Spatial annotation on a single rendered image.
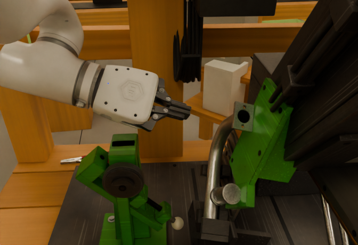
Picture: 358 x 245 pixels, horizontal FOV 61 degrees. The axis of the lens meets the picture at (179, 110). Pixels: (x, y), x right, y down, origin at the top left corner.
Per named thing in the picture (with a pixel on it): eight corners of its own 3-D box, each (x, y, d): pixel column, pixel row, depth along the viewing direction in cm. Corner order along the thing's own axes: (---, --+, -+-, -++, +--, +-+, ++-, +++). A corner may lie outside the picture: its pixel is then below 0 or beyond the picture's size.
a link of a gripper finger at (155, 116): (152, 117, 54) (188, 127, 55) (156, 101, 55) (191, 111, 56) (149, 122, 57) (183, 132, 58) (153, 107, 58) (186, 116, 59)
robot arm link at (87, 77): (70, 97, 49) (88, 101, 49) (87, 51, 52) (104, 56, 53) (74, 114, 57) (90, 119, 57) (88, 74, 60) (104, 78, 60)
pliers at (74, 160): (111, 153, 101) (111, 149, 100) (111, 163, 97) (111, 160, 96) (62, 158, 99) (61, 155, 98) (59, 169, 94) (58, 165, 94)
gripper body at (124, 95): (82, 104, 49) (148, 122, 51) (100, 52, 54) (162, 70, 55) (84, 119, 56) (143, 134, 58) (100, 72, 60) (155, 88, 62)
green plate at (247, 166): (279, 206, 59) (333, 116, 49) (239, 200, 58) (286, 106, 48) (262, 167, 69) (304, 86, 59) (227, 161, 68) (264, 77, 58)
